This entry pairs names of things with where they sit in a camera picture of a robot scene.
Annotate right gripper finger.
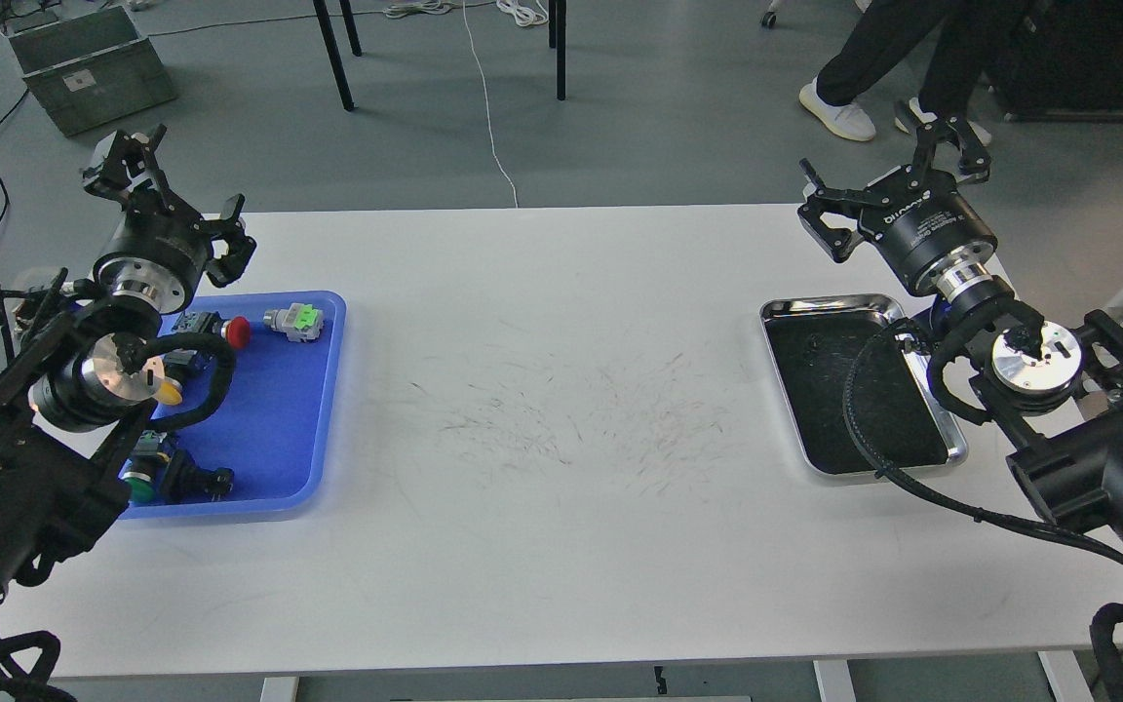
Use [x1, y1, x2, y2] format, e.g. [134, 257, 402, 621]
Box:
[900, 113, 992, 197]
[797, 158, 879, 264]

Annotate yellow push button switch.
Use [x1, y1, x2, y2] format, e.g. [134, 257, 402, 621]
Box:
[155, 348, 213, 405]

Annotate black equipment case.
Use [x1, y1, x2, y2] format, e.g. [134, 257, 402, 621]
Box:
[985, 1, 1123, 124]

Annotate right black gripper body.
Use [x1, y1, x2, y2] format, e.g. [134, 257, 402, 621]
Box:
[859, 185, 997, 297]

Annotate blue plastic tray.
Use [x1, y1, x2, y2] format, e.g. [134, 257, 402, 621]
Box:
[121, 290, 347, 523]

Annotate silver metal tray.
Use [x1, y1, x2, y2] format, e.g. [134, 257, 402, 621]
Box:
[760, 293, 970, 483]

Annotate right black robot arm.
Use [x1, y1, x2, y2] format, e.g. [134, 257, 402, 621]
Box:
[797, 102, 1123, 701]

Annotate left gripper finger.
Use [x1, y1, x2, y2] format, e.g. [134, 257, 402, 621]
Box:
[82, 124, 179, 216]
[193, 194, 257, 289]

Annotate red push button switch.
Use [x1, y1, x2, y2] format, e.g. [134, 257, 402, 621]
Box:
[171, 311, 252, 352]

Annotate green push button switch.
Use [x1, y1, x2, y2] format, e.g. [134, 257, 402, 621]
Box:
[120, 431, 177, 505]

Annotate grey green connector part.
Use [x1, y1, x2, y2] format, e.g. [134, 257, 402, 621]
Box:
[262, 302, 326, 343]

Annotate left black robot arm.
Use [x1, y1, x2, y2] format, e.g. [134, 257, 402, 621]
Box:
[0, 125, 255, 701]

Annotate white floor cable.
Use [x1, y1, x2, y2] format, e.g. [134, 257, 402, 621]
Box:
[384, 0, 550, 209]

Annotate grey plastic crate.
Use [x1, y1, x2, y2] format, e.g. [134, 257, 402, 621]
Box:
[8, 6, 179, 137]

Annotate black switch part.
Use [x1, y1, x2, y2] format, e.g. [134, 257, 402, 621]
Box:
[159, 448, 235, 505]

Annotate person in black trousers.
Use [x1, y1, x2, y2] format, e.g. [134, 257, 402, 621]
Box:
[798, 1, 1026, 142]

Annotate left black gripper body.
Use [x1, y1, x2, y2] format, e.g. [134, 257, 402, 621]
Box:
[93, 206, 213, 314]

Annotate black table legs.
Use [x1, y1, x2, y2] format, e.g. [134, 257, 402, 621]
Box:
[313, 1, 567, 112]

